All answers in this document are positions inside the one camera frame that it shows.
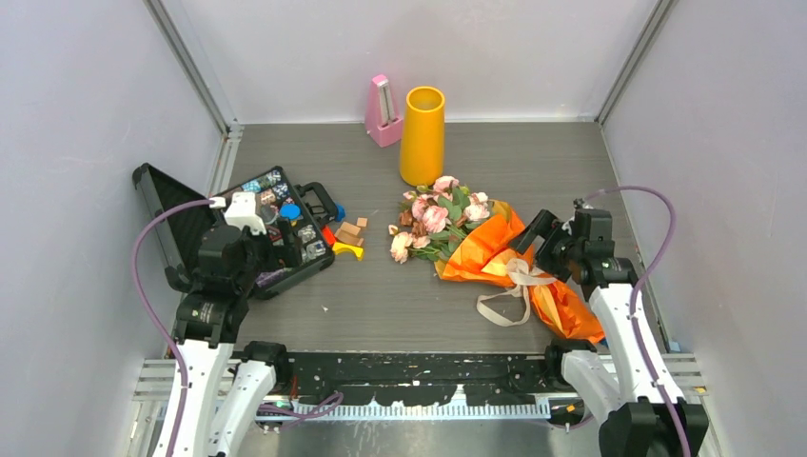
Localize yellow vase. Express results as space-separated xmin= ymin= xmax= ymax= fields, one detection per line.
xmin=399 ymin=86 xmax=445 ymax=187

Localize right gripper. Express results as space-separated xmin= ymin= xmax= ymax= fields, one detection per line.
xmin=506 ymin=209 xmax=583 ymax=284

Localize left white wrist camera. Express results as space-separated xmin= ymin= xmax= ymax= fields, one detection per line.
xmin=225 ymin=191 xmax=266 ymax=236

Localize pink metronome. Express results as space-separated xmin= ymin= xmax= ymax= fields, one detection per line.
xmin=364 ymin=74 xmax=404 ymax=148

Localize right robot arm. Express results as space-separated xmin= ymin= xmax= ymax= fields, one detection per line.
xmin=509 ymin=209 xmax=709 ymax=456

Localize black open case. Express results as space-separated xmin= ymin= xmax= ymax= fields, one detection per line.
xmin=132 ymin=163 xmax=337 ymax=300

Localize red block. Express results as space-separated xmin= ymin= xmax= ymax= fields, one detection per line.
xmin=322 ymin=226 xmax=337 ymax=247

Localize blue block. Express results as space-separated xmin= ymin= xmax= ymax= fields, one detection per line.
xmin=335 ymin=204 xmax=346 ymax=222

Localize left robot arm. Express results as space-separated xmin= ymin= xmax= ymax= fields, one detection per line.
xmin=154 ymin=223 xmax=292 ymax=456

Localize pink flower bouquet orange wrap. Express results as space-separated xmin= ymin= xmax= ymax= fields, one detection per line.
xmin=388 ymin=175 xmax=605 ymax=344

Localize cream ribbon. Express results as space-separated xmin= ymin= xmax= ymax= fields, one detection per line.
xmin=476 ymin=258 xmax=557 ymax=328

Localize wooden blocks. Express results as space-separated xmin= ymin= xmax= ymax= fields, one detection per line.
xmin=335 ymin=217 xmax=368 ymax=248

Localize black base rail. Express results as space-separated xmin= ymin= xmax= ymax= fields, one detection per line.
xmin=229 ymin=349 xmax=606 ymax=408

